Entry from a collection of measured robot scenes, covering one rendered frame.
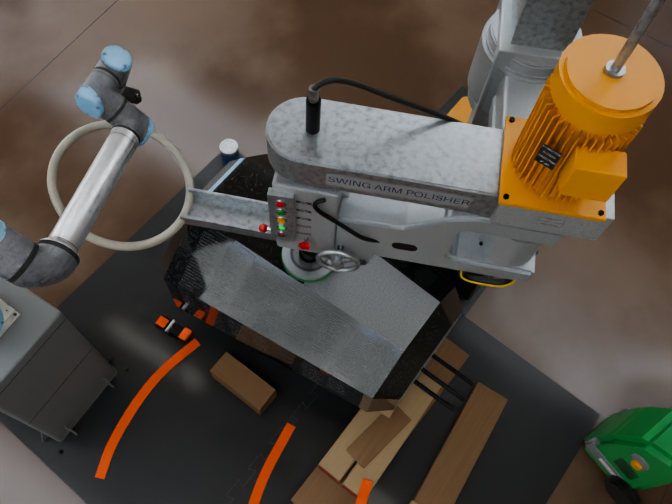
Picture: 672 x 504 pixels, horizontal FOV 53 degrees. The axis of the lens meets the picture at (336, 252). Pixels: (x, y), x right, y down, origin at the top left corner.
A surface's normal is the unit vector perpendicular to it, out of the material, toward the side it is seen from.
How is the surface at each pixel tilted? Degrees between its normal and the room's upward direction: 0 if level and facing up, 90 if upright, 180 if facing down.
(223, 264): 45
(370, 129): 0
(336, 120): 0
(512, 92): 0
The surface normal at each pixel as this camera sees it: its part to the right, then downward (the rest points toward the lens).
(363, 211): -0.03, -0.44
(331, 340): -0.36, 0.22
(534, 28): -0.15, 0.89
